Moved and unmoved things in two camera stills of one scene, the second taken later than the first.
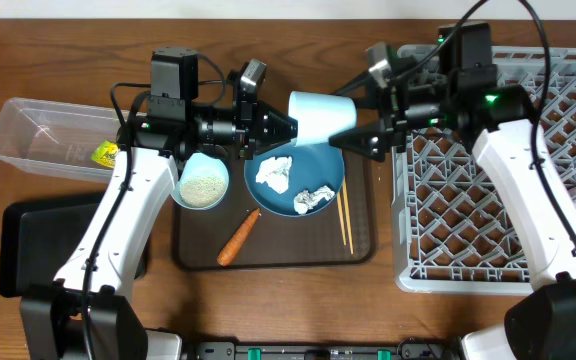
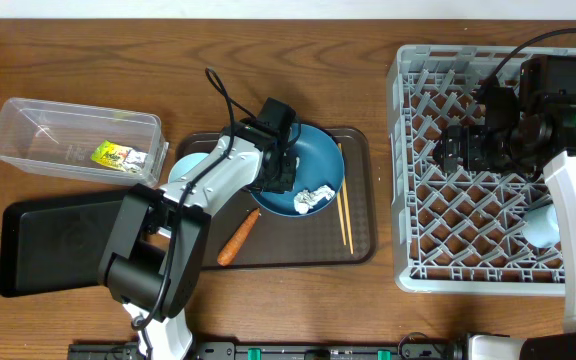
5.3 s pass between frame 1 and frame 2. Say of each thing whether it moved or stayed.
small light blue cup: moved
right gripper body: moved
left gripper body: moved
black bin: stayed
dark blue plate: stayed
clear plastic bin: stayed
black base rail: stayed
